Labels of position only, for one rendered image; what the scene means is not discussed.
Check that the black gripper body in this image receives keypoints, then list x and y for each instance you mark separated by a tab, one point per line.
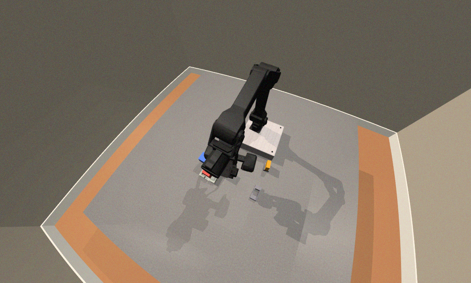
249	160

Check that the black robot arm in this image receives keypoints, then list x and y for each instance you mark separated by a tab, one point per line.
230	125

